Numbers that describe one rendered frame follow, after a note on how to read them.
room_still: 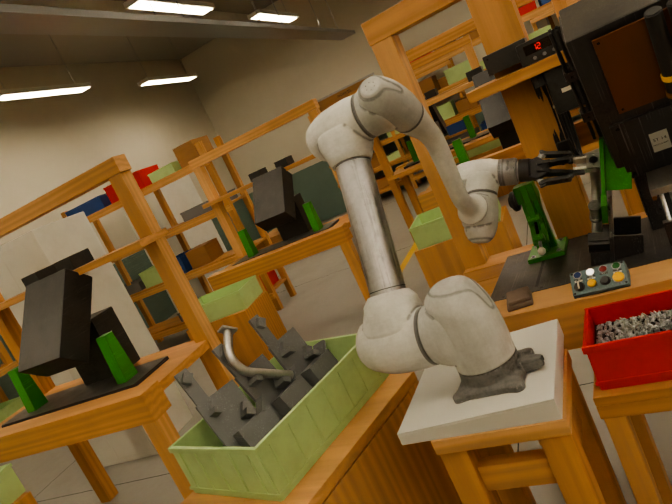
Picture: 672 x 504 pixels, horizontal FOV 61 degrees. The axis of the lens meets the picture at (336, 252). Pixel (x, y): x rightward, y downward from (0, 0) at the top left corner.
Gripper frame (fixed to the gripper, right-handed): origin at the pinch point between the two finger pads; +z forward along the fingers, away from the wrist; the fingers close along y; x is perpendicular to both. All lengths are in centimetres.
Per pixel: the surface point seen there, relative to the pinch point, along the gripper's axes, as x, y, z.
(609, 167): -7.1, -6.3, 6.9
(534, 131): 13.3, 24.4, -17.7
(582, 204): 33.7, 4.1, -3.2
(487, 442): -29, -90, -20
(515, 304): 2.3, -45.7, -20.1
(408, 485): 15, -101, -52
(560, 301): 0.1, -45.5, -7.2
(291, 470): -22, -102, -74
